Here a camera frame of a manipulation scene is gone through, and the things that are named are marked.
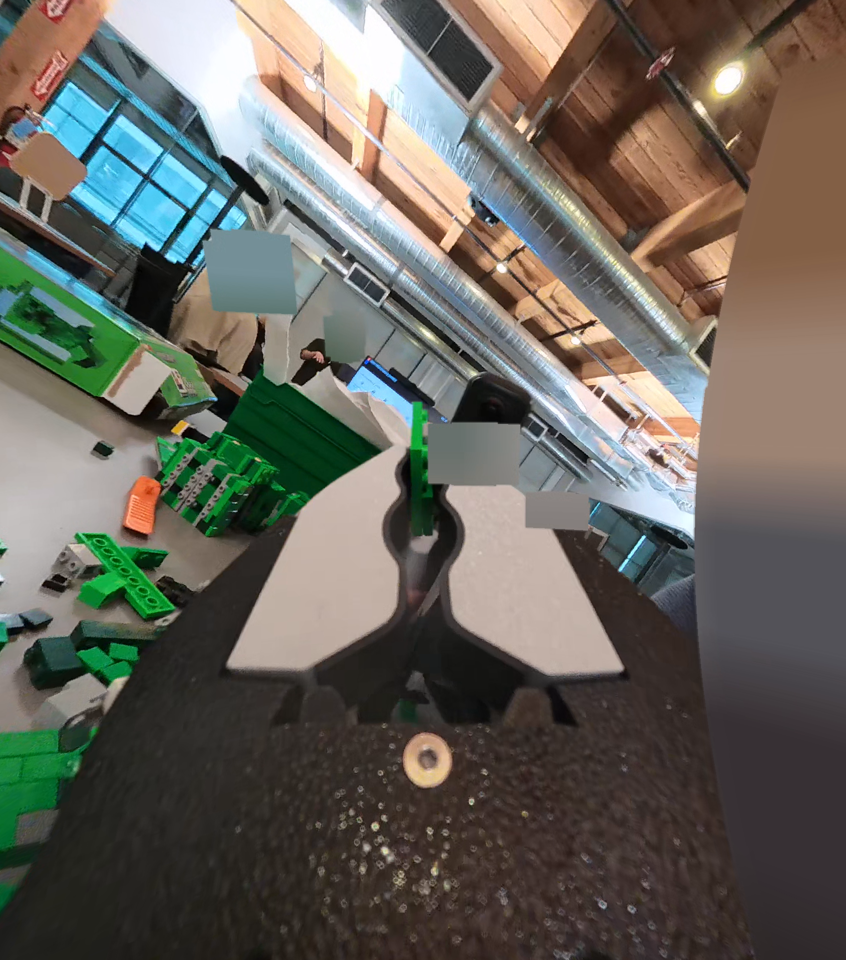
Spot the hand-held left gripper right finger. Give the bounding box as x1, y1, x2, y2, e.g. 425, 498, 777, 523
426, 483, 626, 717

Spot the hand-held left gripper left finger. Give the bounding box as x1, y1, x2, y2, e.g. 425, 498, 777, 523
225, 447, 424, 714

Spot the green plate assembly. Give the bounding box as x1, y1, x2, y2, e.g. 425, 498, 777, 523
408, 401, 439, 537

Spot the lit computer monitor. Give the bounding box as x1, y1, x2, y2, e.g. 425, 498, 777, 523
345, 356, 448, 421

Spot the crumpled white paper bag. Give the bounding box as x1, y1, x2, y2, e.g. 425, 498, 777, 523
314, 373, 412, 451

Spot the green plastic bin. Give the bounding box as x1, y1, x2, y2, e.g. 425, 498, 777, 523
224, 372, 401, 500

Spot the green brick model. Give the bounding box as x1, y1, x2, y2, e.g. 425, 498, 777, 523
155, 431, 311, 537

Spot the green perforated plate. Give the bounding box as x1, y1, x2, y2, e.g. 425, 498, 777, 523
74, 532, 178, 620

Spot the orange brick separator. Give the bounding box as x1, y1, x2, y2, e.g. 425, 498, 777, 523
123, 476, 163, 535

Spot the long dark green brick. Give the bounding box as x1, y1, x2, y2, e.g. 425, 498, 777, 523
70, 618, 169, 654

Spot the torn white paper strip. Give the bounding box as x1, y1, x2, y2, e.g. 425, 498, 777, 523
261, 315, 296, 385

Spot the ceiling air vent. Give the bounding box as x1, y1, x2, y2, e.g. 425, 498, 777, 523
366, 0, 505, 117

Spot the green toy set box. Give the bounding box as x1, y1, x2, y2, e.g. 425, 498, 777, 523
0, 225, 217, 420

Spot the large paned window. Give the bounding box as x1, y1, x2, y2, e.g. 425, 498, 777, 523
36, 33, 253, 267

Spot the large silver air duct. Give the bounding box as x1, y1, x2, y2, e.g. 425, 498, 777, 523
464, 101, 720, 369

